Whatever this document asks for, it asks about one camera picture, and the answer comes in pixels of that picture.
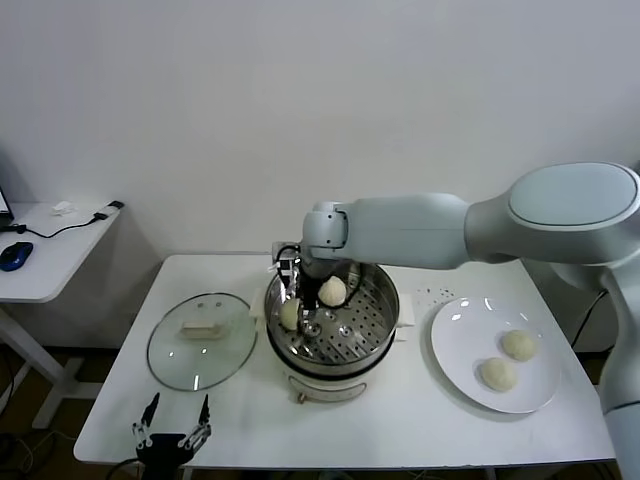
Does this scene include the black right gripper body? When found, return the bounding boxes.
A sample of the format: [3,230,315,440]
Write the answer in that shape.
[295,258,322,311]

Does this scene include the dark laptop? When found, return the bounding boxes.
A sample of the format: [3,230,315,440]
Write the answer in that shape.
[0,148,16,233]

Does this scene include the round glass pot lid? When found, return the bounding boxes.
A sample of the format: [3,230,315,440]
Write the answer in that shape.
[146,293,259,392]

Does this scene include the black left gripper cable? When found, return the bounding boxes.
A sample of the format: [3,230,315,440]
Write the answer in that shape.
[106,456,144,480]

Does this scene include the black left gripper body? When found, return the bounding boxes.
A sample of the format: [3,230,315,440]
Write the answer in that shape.
[135,432,196,480]

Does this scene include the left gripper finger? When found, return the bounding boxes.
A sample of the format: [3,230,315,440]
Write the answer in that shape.
[131,393,161,450]
[181,394,213,452]

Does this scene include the white electric steamer pot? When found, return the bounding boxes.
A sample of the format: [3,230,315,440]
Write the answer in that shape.
[248,287,416,405]

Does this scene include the white steamed baozi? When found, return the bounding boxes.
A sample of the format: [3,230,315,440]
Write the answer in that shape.
[318,275,347,307]
[477,356,518,393]
[278,298,303,331]
[499,328,539,362]

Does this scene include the perforated steel steamer basket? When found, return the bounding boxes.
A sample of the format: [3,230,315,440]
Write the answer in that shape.
[263,252,401,374]

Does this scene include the white side desk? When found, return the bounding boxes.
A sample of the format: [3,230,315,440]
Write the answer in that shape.
[0,201,127,431]

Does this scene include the large white plate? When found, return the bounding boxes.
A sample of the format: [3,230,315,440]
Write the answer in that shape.
[430,297,560,414]

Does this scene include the black cable with adapter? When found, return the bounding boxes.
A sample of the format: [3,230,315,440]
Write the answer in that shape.
[0,201,125,240]

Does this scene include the blue computer mouse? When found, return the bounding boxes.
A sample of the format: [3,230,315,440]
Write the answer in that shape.
[0,242,34,274]

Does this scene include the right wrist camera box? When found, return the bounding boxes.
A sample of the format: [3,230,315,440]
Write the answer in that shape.
[270,241,302,277]

